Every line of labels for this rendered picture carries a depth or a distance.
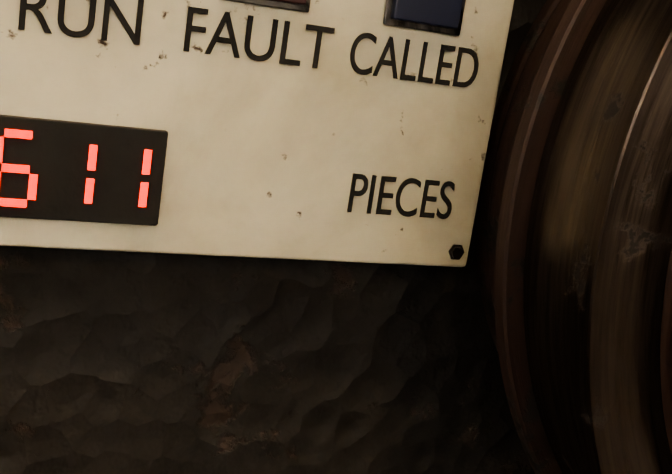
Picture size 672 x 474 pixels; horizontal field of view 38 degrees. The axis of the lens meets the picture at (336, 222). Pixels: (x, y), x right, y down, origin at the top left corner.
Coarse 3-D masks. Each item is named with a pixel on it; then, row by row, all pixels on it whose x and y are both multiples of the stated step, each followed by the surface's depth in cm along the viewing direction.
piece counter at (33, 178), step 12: (12, 132) 41; (24, 132) 41; (0, 144) 41; (0, 156) 41; (96, 156) 42; (144, 156) 43; (12, 168) 41; (24, 168) 41; (144, 168) 43; (0, 180) 41; (36, 180) 42; (144, 192) 43; (0, 204) 41; (12, 204) 41; (24, 204) 42; (144, 204) 44
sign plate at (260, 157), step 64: (0, 0) 40; (64, 0) 40; (128, 0) 42; (192, 0) 43; (256, 0) 43; (320, 0) 45; (384, 0) 46; (512, 0) 48; (0, 64) 40; (64, 64) 41; (128, 64) 42; (192, 64) 43; (256, 64) 44; (320, 64) 45; (384, 64) 47; (448, 64) 48; (0, 128) 41; (64, 128) 42; (128, 128) 43; (192, 128) 44; (256, 128) 45; (320, 128) 46; (384, 128) 47; (448, 128) 49; (0, 192) 41; (64, 192) 42; (128, 192) 43; (192, 192) 45; (256, 192) 46; (320, 192) 47; (384, 192) 48; (448, 192) 50; (256, 256) 47; (320, 256) 48; (384, 256) 49; (448, 256) 51
